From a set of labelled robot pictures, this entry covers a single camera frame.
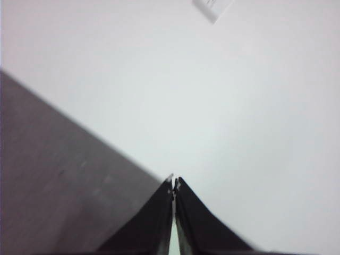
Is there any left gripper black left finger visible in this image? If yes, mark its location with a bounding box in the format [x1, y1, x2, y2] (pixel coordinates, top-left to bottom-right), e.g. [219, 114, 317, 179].
[94, 173, 175, 255]

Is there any white wall outlet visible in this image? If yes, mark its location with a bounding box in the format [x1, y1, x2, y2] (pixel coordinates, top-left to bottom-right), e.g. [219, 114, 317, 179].
[191, 0, 236, 26]

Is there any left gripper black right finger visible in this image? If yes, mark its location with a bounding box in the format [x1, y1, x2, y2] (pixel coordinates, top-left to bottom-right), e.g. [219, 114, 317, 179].
[174, 176, 256, 255]

